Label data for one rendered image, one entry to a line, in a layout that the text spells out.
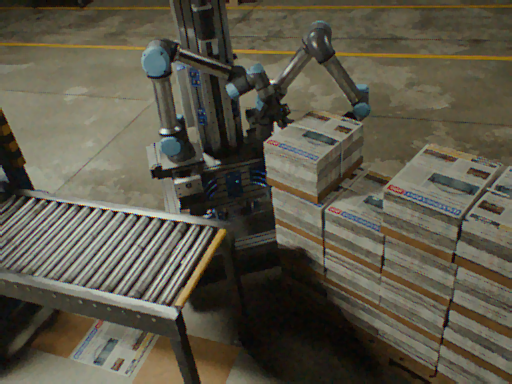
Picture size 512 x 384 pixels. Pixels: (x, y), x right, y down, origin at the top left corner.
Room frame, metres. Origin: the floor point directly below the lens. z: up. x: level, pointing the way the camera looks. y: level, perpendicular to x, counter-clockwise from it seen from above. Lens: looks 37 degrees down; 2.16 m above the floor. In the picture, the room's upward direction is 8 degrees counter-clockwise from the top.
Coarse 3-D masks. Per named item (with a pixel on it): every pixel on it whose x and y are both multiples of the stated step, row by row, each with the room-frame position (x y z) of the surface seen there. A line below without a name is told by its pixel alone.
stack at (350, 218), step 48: (336, 192) 1.71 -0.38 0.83; (288, 240) 1.76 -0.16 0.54; (336, 240) 1.56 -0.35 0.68; (384, 240) 1.40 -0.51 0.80; (336, 288) 1.56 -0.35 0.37; (384, 288) 1.37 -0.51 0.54; (432, 288) 1.24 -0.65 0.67; (480, 288) 1.12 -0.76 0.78; (336, 336) 1.56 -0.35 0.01; (384, 336) 1.37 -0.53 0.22; (480, 336) 1.09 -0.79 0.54
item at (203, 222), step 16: (0, 192) 2.14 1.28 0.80; (16, 192) 2.11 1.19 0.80; (32, 192) 2.09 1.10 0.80; (112, 208) 1.86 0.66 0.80; (128, 208) 1.84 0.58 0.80; (144, 208) 1.82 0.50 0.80; (176, 224) 1.70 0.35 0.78; (192, 224) 1.67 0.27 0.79; (208, 224) 1.64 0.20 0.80; (224, 224) 1.63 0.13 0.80; (224, 240) 1.61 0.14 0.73
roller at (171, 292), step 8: (208, 232) 1.59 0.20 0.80; (200, 240) 1.55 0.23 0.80; (208, 240) 1.56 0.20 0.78; (192, 248) 1.51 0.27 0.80; (200, 248) 1.51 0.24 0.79; (192, 256) 1.46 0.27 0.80; (200, 256) 1.48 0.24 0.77; (184, 264) 1.42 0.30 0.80; (192, 264) 1.42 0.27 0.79; (184, 272) 1.38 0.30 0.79; (176, 280) 1.33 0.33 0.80; (184, 280) 1.35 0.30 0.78; (168, 288) 1.30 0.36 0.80; (176, 288) 1.30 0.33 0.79; (168, 296) 1.26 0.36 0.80; (176, 296) 1.28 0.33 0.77; (160, 304) 1.23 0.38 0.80; (168, 304) 1.23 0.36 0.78
